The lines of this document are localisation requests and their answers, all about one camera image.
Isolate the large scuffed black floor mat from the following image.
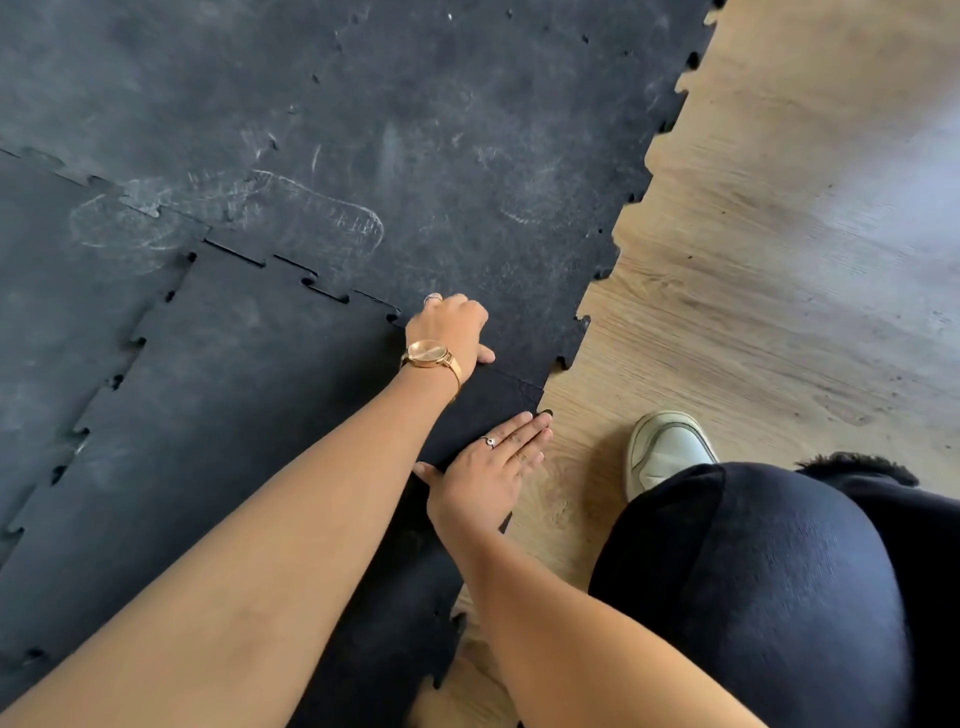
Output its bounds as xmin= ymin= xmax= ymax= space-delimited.
xmin=201 ymin=0 xmax=727 ymax=393

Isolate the person's left hand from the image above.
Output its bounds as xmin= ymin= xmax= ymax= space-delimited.
xmin=405 ymin=293 xmax=497 ymax=385

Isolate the black interlocking floor mat tile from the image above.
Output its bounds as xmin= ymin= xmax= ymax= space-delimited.
xmin=0 ymin=238 xmax=546 ymax=728
xmin=0 ymin=148 xmax=210 ymax=560
xmin=0 ymin=0 xmax=363 ymax=250

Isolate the person's right forearm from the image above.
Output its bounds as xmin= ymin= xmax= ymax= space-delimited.
xmin=438 ymin=517 xmax=768 ymax=728

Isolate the gold wristwatch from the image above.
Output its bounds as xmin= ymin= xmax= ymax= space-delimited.
xmin=399 ymin=339 xmax=465 ymax=402

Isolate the person's leg in black leggings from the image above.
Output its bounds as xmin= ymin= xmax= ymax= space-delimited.
xmin=588 ymin=460 xmax=960 ymax=728

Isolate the white sneaker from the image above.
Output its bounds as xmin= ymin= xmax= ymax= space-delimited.
xmin=624 ymin=410 xmax=720 ymax=503

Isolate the person's right hand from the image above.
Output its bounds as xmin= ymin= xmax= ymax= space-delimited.
xmin=412 ymin=410 xmax=555 ymax=546

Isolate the person's left forearm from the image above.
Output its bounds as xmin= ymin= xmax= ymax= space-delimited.
xmin=0 ymin=364 xmax=463 ymax=728

